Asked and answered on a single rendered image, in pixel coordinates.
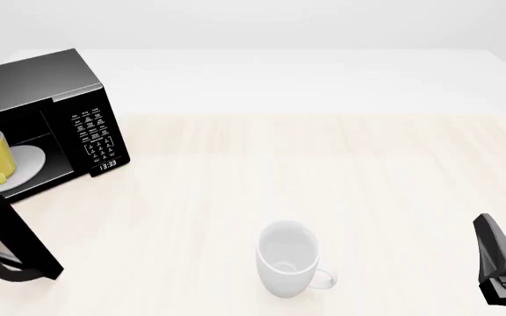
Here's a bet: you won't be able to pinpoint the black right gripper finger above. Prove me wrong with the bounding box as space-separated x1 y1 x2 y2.
473 212 506 284

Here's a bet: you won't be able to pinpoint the black microwave door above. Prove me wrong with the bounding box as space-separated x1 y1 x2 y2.
0 185 66 283

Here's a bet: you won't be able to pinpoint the black microwave oven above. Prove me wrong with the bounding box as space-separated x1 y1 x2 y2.
0 47 132 204

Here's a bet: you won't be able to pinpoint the white round plate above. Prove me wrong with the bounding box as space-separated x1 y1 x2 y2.
0 144 47 192

